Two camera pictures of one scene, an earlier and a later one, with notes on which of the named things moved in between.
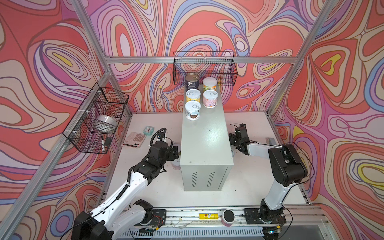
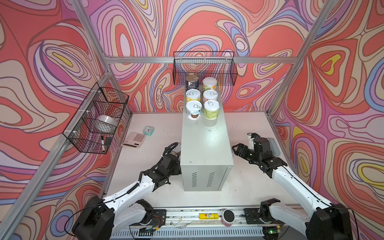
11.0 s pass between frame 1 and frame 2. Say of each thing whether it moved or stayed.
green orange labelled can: stayed
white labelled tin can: stayed
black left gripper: moved
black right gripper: moved
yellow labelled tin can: stayed
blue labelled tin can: stayed
